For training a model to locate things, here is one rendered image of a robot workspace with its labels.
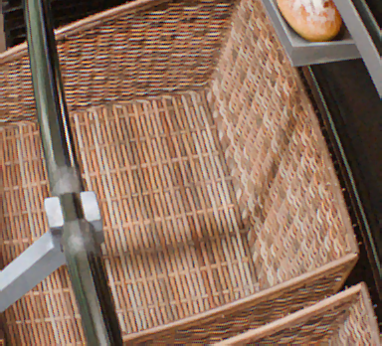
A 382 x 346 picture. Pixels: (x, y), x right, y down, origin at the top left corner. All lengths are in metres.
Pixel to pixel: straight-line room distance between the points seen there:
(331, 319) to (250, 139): 0.43
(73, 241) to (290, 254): 0.62
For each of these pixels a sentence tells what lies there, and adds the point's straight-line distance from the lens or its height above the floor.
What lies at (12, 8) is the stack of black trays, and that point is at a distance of 1.81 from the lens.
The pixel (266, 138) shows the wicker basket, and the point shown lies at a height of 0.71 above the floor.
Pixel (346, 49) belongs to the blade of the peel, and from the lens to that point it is 1.08.
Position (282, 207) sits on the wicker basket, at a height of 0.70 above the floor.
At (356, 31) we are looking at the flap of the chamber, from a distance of 0.79.
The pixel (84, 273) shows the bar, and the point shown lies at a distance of 0.93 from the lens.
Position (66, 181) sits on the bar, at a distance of 0.99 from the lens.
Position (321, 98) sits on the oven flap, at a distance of 1.36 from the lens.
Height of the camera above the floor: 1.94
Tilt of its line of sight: 50 degrees down
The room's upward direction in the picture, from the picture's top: 4 degrees counter-clockwise
